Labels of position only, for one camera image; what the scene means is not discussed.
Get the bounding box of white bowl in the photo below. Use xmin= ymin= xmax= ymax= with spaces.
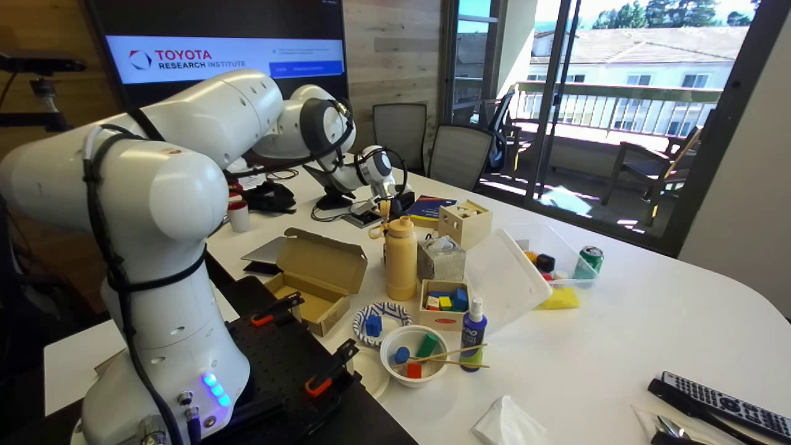
xmin=379 ymin=322 xmax=452 ymax=390

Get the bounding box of thin wooden stick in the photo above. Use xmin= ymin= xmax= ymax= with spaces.
xmin=410 ymin=344 xmax=490 ymax=370

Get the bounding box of black remote control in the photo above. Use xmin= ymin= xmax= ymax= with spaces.
xmin=658 ymin=370 xmax=791 ymax=445

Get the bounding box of grey mesh office chair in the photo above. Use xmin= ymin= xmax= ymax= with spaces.
xmin=370 ymin=102 xmax=432 ymax=175
xmin=429 ymin=124 xmax=495 ymax=192

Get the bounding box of balcony railing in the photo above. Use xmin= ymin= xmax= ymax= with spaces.
xmin=515 ymin=78 xmax=729 ymax=144

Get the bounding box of clear plastic container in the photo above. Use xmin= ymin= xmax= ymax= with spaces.
xmin=466 ymin=224 xmax=608 ymax=333

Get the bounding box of black pegboard base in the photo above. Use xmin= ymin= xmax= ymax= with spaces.
xmin=206 ymin=274 xmax=416 ymax=445

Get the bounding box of teal can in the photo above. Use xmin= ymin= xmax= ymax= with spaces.
xmin=571 ymin=245 xmax=605 ymax=285

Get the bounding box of yellow wedge piece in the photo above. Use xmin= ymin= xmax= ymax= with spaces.
xmin=537 ymin=285 xmax=583 ymax=313

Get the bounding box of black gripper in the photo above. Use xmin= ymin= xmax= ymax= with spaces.
xmin=384 ymin=186 xmax=421 ymax=219

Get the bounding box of black clamp orange handle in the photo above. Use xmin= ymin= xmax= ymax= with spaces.
xmin=301 ymin=337 xmax=361 ymax=400
xmin=251 ymin=290 xmax=306 ymax=330

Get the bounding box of red white can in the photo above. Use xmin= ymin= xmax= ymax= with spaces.
xmin=225 ymin=183 xmax=253 ymax=234

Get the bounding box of black office chair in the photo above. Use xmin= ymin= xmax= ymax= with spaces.
xmin=482 ymin=86 xmax=520 ymax=178

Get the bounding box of blue white patterned plate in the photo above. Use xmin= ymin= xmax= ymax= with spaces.
xmin=351 ymin=302 xmax=412 ymax=348

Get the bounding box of open brown cardboard box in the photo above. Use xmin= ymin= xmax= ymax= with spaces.
xmin=262 ymin=227 xmax=370 ymax=338

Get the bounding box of flat black box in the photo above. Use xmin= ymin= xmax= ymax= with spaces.
xmin=345 ymin=204 xmax=384 ymax=229

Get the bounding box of blue knobbly toy block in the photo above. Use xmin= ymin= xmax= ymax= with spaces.
xmin=361 ymin=308 xmax=385 ymax=338

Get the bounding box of beige water bottle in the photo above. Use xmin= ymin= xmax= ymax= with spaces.
xmin=380 ymin=214 xmax=422 ymax=305

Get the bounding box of white tissue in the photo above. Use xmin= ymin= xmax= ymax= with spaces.
xmin=472 ymin=392 xmax=551 ymax=445

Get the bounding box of wooden shape sorter cube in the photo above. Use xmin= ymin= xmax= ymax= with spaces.
xmin=435 ymin=197 xmax=497 ymax=253

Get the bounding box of small grey carton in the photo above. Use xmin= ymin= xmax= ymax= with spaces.
xmin=416 ymin=232 xmax=469 ymax=285

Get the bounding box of blue book with yellow edge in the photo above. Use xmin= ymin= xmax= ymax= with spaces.
xmin=404 ymin=195 xmax=458 ymax=227

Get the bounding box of smooth black board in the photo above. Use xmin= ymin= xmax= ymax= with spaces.
xmin=317 ymin=374 xmax=421 ymax=445

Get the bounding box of green block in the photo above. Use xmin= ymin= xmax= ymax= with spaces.
xmin=412 ymin=330 xmax=445 ymax=358

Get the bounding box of dark patio chair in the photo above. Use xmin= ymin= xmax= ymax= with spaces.
xmin=603 ymin=127 xmax=705 ymax=227

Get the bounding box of wall television screen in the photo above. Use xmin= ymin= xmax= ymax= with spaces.
xmin=82 ymin=0 xmax=351 ymax=110

